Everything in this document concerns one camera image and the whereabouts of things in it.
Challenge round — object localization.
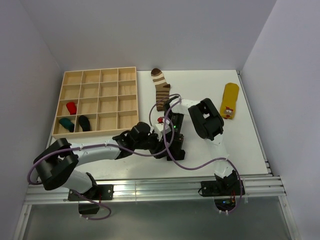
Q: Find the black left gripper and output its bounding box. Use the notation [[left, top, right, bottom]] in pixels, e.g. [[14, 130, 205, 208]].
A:
[[134, 130, 171, 159]]

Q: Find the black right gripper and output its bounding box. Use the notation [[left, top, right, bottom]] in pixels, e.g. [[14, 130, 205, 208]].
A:
[[162, 113, 184, 156]]

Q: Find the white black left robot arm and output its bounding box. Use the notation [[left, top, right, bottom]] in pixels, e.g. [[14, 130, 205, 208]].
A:
[[32, 122, 175, 200]]

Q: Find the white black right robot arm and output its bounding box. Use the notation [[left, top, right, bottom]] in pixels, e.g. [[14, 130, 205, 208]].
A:
[[163, 96, 245, 196]]

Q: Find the brown striped sock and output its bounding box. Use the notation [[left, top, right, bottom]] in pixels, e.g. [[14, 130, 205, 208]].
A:
[[150, 68, 171, 112]]

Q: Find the yellow sock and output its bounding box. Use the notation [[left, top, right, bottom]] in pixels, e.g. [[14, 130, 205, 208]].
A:
[[219, 82, 240, 120]]

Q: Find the wooden compartment tray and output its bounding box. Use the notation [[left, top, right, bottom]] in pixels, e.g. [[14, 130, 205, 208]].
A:
[[52, 66, 139, 139]]

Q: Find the green rolled sock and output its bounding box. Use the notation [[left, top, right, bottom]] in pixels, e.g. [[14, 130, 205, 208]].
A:
[[58, 117, 75, 133]]

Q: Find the red rolled sock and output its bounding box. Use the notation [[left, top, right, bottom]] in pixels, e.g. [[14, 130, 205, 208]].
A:
[[66, 101, 77, 115]]

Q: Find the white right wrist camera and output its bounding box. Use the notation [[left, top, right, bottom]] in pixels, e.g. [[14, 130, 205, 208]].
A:
[[153, 117, 172, 141]]

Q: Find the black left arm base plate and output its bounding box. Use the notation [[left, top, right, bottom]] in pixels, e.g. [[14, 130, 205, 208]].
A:
[[67, 184, 114, 202]]

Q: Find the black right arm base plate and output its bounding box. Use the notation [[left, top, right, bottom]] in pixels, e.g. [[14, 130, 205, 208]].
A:
[[198, 180, 246, 197]]

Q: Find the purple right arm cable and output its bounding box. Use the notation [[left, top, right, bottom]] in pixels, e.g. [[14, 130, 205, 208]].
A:
[[148, 93, 245, 216]]

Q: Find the aluminium frame rail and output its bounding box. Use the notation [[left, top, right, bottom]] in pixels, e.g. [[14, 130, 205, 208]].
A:
[[24, 176, 287, 205]]

